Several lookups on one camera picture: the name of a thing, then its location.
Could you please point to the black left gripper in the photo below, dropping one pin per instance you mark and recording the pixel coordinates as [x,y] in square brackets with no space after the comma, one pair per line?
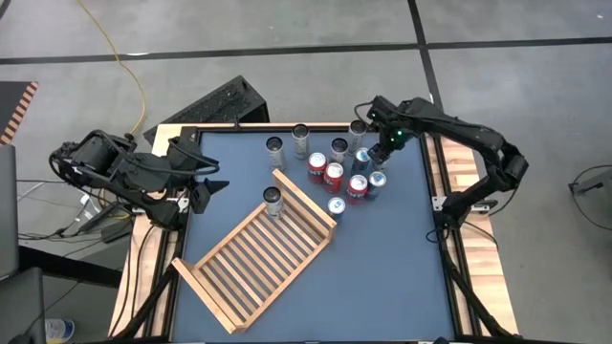
[201,199]

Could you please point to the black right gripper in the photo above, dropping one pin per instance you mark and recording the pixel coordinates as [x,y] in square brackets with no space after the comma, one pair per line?
[394,136]

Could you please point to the white Celsius Tropical Vibe can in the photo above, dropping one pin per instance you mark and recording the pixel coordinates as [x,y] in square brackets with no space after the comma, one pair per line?
[276,155]
[301,145]
[356,138]

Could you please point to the white Celsius Arctic Vibe can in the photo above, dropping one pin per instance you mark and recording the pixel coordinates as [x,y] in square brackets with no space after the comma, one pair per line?
[338,153]
[273,205]

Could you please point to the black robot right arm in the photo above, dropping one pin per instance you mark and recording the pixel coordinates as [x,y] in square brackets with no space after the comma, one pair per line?
[459,129]

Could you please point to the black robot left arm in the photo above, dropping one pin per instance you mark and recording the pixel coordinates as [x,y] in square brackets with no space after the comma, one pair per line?
[124,172]

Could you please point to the wooden slatted shelf rack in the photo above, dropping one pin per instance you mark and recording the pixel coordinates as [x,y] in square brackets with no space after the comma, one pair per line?
[306,203]

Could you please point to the blue silver Red Bull can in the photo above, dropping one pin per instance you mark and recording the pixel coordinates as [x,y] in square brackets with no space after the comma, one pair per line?
[376,188]
[361,162]
[336,206]

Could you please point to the red Fanta can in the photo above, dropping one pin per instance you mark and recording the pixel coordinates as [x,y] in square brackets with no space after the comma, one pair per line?
[315,172]
[333,181]
[356,193]

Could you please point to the small black table clamp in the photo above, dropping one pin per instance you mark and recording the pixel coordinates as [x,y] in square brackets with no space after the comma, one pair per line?
[236,125]

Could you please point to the black power strip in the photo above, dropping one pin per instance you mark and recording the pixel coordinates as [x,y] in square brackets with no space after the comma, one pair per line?
[95,220]

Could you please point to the white blue plastic container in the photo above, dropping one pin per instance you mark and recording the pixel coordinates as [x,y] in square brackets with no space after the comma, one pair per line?
[59,329]

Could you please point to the black mat with orange stripes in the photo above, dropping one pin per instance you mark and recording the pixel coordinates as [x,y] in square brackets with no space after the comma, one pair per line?
[12,102]

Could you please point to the grey floor box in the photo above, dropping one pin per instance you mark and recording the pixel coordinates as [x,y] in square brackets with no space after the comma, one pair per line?
[600,184]

